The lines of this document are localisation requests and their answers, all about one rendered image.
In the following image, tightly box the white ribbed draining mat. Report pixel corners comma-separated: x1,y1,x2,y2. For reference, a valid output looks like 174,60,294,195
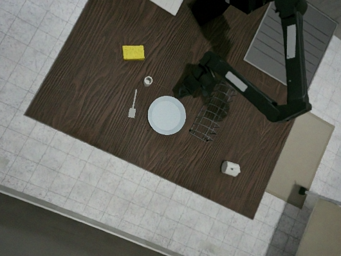
150,0,183,16

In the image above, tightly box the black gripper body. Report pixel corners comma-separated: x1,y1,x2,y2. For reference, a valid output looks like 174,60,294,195
181,73,199,94

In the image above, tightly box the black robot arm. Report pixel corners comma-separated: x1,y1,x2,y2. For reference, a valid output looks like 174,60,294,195
189,0,312,123

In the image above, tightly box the yellow sponge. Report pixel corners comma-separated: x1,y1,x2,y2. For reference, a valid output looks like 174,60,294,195
123,46,144,60

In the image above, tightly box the grey cup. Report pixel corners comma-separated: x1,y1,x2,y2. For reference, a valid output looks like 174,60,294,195
143,77,152,87

